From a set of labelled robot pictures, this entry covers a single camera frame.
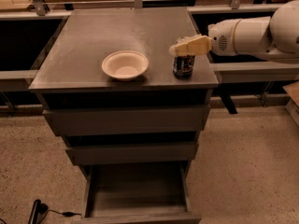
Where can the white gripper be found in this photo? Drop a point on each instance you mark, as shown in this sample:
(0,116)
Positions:
(220,37)

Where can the top grey drawer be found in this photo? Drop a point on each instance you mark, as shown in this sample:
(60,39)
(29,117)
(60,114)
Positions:
(105,121)

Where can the middle grey drawer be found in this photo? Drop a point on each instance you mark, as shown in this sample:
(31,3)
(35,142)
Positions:
(133,153)

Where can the black power adapter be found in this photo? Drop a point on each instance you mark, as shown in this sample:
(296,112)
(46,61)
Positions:
(39,210)

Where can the grey drawer cabinet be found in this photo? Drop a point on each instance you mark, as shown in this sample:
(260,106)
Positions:
(71,77)

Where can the dark pepsi can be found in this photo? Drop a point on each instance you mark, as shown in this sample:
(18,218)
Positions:
(183,66)

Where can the grey metal table frame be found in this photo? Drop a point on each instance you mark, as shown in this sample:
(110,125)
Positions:
(16,80)

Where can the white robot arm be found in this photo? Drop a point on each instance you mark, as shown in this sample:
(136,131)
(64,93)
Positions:
(268,38)

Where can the white paper bowl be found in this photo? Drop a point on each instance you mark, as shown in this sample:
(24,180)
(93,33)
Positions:
(125,65)

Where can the bottom grey open drawer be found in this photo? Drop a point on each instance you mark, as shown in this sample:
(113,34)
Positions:
(137,193)

